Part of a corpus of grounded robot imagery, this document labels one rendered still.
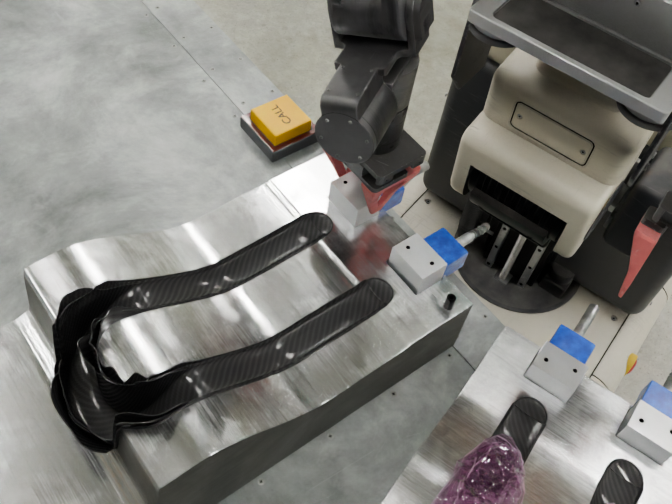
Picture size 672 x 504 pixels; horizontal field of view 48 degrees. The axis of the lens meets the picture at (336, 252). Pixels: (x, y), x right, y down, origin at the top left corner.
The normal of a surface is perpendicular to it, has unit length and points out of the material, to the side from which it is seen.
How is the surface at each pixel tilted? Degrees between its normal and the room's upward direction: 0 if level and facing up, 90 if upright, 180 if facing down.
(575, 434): 0
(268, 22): 0
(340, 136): 90
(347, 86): 17
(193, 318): 28
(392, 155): 0
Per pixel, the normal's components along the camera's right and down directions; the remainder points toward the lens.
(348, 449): 0.11, -0.58
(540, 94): -0.21, -0.19
